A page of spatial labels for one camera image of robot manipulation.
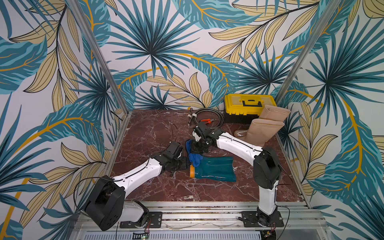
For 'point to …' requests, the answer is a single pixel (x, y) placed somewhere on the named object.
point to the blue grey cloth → (196, 150)
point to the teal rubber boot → (221, 168)
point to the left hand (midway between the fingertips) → (186, 167)
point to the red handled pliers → (208, 120)
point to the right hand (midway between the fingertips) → (190, 149)
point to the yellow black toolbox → (242, 108)
